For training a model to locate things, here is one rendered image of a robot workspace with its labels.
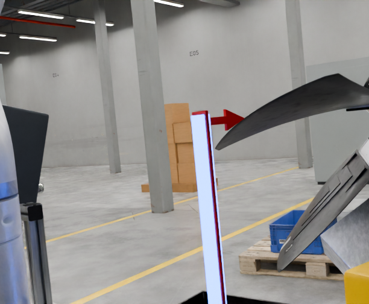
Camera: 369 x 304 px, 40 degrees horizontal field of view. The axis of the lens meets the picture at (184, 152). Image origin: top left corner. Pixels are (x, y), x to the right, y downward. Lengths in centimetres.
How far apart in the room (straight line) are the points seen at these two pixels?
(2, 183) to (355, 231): 48
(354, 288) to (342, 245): 38
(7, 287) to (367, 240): 48
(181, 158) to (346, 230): 842
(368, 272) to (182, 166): 875
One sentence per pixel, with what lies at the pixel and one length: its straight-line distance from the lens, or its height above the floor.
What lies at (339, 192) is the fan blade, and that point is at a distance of 90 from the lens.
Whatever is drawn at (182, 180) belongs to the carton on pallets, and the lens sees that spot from 913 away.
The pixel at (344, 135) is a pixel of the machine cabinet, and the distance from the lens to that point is 837.
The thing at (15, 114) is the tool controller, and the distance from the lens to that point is 105.
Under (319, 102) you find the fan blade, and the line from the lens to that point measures 65.
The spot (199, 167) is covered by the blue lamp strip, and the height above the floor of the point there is 113.
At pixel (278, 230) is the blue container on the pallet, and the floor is 32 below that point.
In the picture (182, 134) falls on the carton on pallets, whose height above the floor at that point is 102.
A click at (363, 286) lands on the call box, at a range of 36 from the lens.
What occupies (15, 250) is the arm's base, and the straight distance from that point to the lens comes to 47.
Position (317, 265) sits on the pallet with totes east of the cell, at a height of 10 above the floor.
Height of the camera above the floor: 118
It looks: 3 degrees down
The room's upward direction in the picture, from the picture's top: 5 degrees counter-clockwise
